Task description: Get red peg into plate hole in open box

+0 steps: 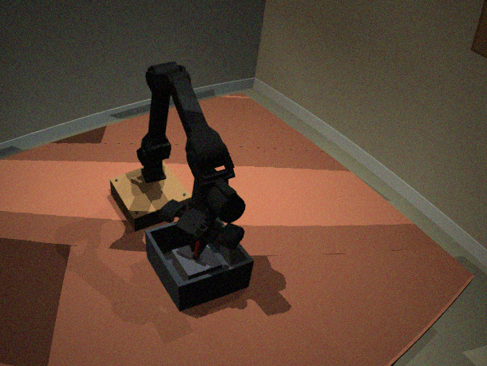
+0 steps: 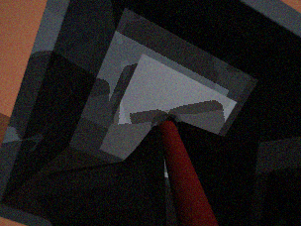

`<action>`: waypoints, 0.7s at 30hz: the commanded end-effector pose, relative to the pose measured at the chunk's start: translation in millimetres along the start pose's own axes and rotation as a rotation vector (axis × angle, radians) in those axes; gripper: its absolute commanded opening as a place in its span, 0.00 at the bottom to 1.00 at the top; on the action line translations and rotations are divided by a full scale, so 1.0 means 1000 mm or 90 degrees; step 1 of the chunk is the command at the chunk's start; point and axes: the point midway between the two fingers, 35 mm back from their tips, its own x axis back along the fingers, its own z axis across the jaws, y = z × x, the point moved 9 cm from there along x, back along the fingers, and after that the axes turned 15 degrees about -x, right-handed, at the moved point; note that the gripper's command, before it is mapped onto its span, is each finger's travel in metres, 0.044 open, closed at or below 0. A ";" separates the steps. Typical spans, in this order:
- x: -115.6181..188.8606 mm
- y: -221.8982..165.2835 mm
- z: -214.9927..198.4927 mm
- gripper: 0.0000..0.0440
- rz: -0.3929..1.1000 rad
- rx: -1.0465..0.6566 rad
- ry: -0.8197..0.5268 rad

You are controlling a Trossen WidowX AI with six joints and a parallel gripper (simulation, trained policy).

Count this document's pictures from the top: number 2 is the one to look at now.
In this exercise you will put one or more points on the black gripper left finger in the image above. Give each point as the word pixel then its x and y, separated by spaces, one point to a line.
pixel 136 182

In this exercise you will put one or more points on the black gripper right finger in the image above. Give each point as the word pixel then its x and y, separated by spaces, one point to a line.
pixel 233 174

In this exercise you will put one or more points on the dark red peg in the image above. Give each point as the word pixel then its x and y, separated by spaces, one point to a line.
pixel 191 205

